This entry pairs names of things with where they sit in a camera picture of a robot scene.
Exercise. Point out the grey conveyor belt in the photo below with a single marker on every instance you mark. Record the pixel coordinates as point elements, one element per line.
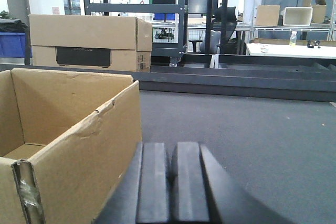
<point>280,151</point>

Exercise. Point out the white plastic tub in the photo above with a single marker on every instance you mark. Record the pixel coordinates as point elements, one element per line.
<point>297,16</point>

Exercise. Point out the dark metal rack cart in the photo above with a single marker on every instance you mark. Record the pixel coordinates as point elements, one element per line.
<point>175,50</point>

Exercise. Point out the dark conveyor side frame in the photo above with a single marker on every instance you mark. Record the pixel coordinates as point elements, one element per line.
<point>309,85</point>

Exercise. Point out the blue crate far left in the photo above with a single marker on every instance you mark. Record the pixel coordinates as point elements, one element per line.
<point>13,45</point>

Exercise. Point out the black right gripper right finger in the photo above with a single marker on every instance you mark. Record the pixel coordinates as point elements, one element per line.
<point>203,192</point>

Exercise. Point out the small cardboard box on shelf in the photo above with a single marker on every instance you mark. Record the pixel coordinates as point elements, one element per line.
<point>267,15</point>

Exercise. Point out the white table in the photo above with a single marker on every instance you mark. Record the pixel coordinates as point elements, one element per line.
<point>273,50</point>

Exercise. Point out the open cardboard box far right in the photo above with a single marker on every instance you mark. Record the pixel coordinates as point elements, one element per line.
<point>318,10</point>

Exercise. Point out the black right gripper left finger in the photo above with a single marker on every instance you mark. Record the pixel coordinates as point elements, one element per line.
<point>143,194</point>

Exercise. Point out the yellow drink bottle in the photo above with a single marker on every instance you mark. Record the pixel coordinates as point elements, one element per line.
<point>293,38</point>

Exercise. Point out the brown cardboard carton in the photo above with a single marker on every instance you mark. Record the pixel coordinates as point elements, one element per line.
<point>67,139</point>

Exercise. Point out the large closed cardboard box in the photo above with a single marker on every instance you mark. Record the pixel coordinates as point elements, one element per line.
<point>94,42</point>

